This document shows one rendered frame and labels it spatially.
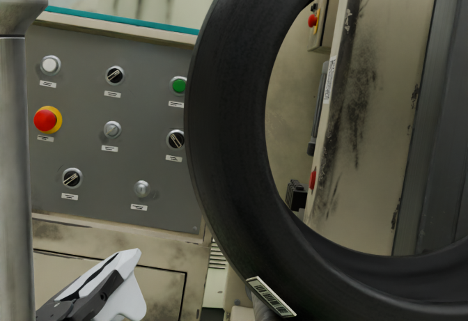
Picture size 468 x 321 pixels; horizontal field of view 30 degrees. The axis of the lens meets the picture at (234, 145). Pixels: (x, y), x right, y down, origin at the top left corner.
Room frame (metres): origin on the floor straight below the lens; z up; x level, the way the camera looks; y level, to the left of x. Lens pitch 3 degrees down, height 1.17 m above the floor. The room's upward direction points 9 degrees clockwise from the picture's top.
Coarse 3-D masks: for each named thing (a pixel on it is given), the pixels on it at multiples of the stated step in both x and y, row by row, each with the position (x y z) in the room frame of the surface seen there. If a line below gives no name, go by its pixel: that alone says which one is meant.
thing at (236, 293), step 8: (232, 272) 1.28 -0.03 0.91; (232, 280) 1.28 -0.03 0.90; (240, 280) 1.28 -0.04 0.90; (224, 288) 1.31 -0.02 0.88; (232, 288) 1.28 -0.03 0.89; (240, 288) 1.28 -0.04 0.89; (248, 288) 1.28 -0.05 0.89; (224, 296) 1.29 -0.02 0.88; (232, 296) 1.28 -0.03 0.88; (240, 296) 1.28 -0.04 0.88; (248, 296) 1.28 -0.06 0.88; (224, 304) 1.28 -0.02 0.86; (232, 304) 1.28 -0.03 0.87; (240, 304) 1.28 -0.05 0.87; (248, 304) 1.28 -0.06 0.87
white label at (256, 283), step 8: (248, 280) 0.96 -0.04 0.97; (256, 280) 0.94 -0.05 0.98; (256, 288) 0.96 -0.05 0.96; (264, 288) 0.94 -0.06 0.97; (264, 296) 0.96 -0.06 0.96; (272, 296) 0.94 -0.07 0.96; (272, 304) 0.96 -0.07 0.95; (280, 304) 0.94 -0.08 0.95; (280, 312) 0.96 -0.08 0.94; (288, 312) 0.94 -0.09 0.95
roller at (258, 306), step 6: (252, 294) 1.21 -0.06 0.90; (252, 300) 1.20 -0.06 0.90; (258, 300) 1.13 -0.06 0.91; (258, 306) 1.10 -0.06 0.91; (264, 306) 1.08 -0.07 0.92; (258, 312) 1.08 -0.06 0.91; (264, 312) 1.05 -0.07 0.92; (270, 312) 1.04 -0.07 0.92; (258, 318) 1.05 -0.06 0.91; (264, 318) 1.03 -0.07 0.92; (270, 318) 1.01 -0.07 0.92; (276, 318) 1.01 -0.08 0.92
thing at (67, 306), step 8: (48, 304) 0.81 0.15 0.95; (56, 304) 0.80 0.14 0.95; (64, 304) 0.78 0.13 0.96; (72, 304) 0.78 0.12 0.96; (40, 312) 0.80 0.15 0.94; (48, 312) 0.79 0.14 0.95; (56, 312) 0.77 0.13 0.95; (64, 312) 0.76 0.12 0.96; (40, 320) 0.78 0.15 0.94; (48, 320) 0.77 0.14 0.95; (56, 320) 0.75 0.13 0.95
